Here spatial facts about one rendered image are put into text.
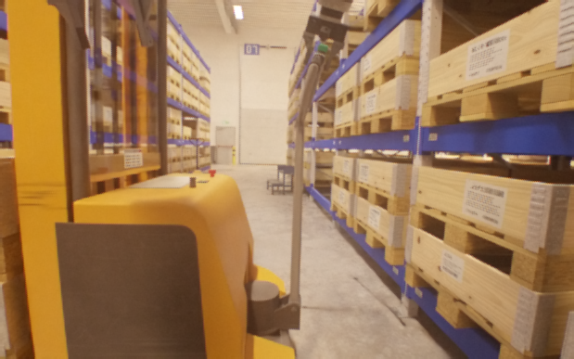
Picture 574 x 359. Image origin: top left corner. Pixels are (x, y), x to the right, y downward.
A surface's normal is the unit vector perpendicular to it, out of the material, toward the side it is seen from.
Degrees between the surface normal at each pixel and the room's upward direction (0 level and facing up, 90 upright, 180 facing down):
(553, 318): 90
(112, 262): 90
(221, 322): 90
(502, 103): 90
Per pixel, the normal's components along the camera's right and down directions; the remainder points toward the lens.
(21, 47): 0.07, 0.11
